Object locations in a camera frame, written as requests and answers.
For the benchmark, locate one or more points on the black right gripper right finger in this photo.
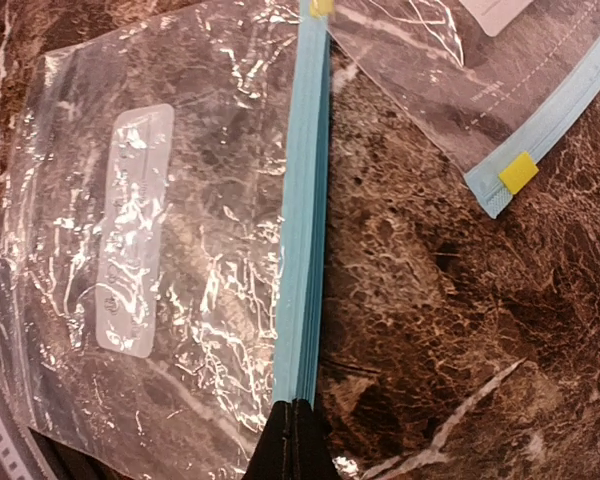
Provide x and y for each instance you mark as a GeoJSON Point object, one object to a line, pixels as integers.
{"type": "Point", "coordinates": [311, 458]}

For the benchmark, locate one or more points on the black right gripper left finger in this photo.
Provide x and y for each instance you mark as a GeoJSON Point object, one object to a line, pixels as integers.
{"type": "Point", "coordinates": [272, 457]}

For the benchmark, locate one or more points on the clear zip bag blue zipper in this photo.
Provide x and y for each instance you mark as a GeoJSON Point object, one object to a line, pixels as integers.
{"type": "Point", "coordinates": [140, 258]}

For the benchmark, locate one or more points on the white slotted cable duct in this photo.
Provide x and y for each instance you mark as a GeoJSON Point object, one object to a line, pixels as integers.
{"type": "Point", "coordinates": [20, 456]}

